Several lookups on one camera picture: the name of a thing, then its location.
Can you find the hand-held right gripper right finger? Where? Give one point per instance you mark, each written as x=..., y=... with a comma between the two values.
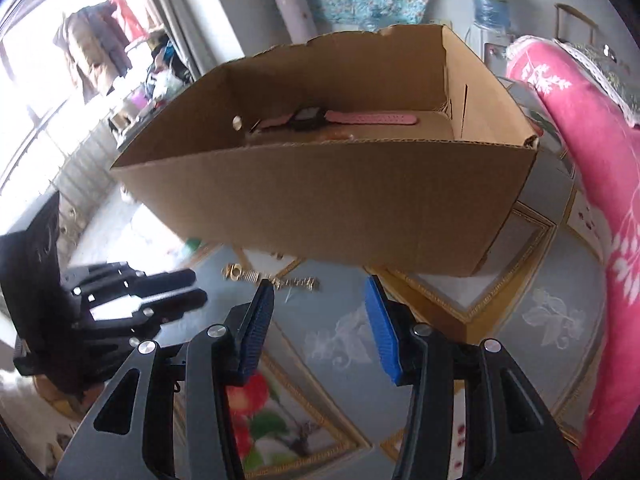
x=382, y=330

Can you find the blue water dispenser bottle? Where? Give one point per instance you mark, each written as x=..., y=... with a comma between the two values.
x=490, y=0

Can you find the grey curtain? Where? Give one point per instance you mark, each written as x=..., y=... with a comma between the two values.
x=195, y=15

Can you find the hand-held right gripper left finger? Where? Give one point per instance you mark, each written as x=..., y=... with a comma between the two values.
x=255, y=330

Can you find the wooden chair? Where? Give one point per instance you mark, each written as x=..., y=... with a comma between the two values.
x=575, y=22

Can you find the gold hoop earring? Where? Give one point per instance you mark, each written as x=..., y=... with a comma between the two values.
x=232, y=272

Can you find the pale pink rolled mat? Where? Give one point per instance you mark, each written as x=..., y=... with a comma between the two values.
x=295, y=10

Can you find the pink floral blanket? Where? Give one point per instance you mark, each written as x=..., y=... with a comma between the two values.
x=590, y=185

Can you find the pile of clothes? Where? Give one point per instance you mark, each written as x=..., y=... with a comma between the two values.
x=165, y=70

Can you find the brown cardboard box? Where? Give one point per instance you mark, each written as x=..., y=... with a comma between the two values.
x=325, y=200

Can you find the white water dispenser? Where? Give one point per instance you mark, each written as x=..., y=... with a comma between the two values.
x=495, y=52

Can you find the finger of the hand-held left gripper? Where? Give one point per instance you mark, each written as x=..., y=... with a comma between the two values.
x=165, y=280
x=180, y=302

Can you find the grey lace cushion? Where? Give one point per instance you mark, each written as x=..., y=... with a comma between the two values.
x=605, y=75

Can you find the hanging coats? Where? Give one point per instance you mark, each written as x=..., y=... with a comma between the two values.
x=95, y=45

